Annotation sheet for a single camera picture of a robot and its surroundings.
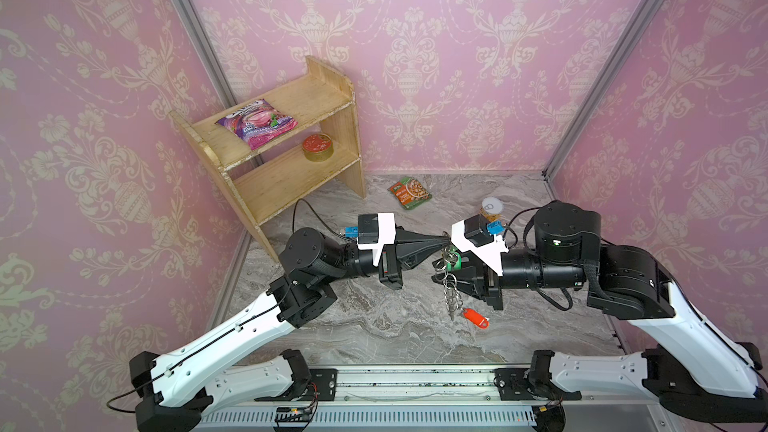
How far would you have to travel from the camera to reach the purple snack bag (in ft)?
2.25

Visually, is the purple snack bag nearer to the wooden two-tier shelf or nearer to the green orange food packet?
the wooden two-tier shelf

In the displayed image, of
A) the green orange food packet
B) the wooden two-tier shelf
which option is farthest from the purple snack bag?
the green orange food packet
